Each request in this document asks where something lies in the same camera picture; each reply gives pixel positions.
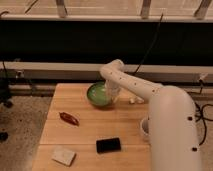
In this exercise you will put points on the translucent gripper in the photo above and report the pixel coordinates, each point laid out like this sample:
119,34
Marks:
113,92

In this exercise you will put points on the green ceramic bowl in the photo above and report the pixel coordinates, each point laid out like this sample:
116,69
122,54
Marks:
96,94

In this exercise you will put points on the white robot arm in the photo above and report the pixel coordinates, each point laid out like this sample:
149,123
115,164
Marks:
173,137

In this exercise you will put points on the white paper cup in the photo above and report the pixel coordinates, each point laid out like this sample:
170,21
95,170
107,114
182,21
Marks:
144,127

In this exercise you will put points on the black smartphone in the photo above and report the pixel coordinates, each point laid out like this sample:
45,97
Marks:
108,145

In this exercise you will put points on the red chili pepper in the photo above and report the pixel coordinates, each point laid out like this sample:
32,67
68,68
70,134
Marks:
69,118

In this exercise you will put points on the beige sponge block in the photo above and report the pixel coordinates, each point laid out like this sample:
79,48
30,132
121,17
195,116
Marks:
63,155

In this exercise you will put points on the black chair base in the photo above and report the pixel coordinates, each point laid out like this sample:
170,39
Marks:
5,96

